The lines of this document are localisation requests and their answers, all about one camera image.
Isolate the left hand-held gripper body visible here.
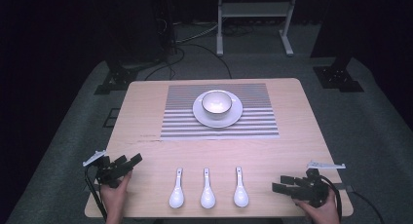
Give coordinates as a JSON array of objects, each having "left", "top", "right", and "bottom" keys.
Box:
[{"left": 82, "top": 150, "right": 131, "bottom": 189}]

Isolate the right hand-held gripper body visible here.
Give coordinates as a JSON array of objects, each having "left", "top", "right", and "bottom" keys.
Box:
[{"left": 293, "top": 160, "right": 347, "bottom": 209}]

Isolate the person's right hand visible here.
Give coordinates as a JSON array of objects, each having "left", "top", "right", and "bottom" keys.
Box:
[{"left": 292, "top": 187, "right": 341, "bottom": 224}]

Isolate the person's left hand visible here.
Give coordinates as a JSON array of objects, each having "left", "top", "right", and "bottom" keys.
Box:
[{"left": 99, "top": 170, "right": 133, "bottom": 219}]

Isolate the white ceramic spoon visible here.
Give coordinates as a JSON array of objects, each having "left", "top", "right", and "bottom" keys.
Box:
[
  {"left": 233, "top": 166, "right": 250, "bottom": 208},
  {"left": 168, "top": 167, "right": 185, "bottom": 209},
  {"left": 200, "top": 167, "right": 216, "bottom": 209}
]

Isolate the grey striped placemat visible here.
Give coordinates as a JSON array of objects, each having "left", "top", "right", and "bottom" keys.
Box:
[{"left": 159, "top": 83, "right": 281, "bottom": 141}]

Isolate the black stand base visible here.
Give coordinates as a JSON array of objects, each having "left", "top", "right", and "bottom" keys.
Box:
[
  {"left": 312, "top": 65, "right": 365, "bottom": 93},
  {"left": 94, "top": 65, "right": 140, "bottom": 96}
]

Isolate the white ceramic plate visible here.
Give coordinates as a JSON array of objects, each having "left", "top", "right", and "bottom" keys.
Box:
[{"left": 192, "top": 89, "right": 244, "bottom": 130}]

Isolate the white ceramic bowl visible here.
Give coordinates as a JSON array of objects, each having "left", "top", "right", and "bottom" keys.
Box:
[{"left": 201, "top": 90, "right": 234, "bottom": 116}]

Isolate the white metal stand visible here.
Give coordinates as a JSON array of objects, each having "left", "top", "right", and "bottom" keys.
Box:
[{"left": 215, "top": 0, "right": 299, "bottom": 57}]

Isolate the right hand-held gripper cable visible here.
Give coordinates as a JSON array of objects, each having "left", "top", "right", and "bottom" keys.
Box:
[{"left": 319, "top": 174, "right": 344, "bottom": 222}]

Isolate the hand-held gripper cable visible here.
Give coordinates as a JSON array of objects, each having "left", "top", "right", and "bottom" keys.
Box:
[
  {"left": 319, "top": 174, "right": 344, "bottom": 222},
  {"left": 84, "top": 165, "right": 109, "bottom": 222}
]

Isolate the left hand-held gripper cable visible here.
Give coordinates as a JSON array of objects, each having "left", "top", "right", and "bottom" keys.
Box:
[{"left": 84, "top": 165, "right": 109, "bottom": 222}]

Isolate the black cable beside table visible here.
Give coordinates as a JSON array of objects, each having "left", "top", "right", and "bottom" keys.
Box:
[{"left": 346, "top": 184, "right": 387, "bottom": 224}]

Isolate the black floor cable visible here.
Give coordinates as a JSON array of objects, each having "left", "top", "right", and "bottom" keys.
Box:
[{"left": 143, "top": 43, "right": 234, "bottom": 82}]

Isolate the white floor cable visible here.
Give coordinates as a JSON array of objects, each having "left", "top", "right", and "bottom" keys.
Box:
[{"left": 174, "top": 21, "right": 219, "bottom": 45}]

